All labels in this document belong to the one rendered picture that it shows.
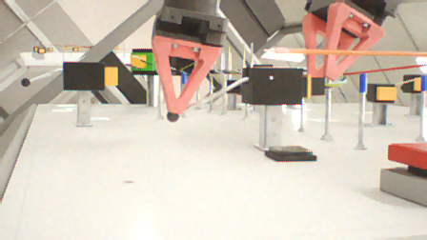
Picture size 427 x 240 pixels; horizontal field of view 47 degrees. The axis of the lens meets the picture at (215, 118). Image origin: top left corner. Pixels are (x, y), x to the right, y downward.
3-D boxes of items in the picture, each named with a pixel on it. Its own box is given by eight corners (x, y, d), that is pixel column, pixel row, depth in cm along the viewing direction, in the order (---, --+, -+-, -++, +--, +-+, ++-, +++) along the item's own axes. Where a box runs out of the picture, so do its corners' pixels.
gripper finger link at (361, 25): (328, 93, 60) (355, 26, 62) (364, 90, 54) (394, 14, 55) (282, 69, 58) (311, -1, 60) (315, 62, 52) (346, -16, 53)
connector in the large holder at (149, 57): (154, 70, 117) (155, 52, 117) (150, 70, 114) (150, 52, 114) (132, 70, 119) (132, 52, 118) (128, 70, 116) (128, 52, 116)
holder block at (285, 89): (241, 103, 56) (242, 67, 55) (288, 103, 57) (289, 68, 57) (252, 105, 52) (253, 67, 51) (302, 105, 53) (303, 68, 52)
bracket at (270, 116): (253, 146, 57) (254, 103, 56) (273, 146, 57) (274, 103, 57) (266, 152, 52) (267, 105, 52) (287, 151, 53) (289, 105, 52)
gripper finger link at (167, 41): (199, 114, 57) (212, 33, 56) (211, 119, 50) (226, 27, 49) (140, 106, 55) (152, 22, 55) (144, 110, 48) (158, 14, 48)
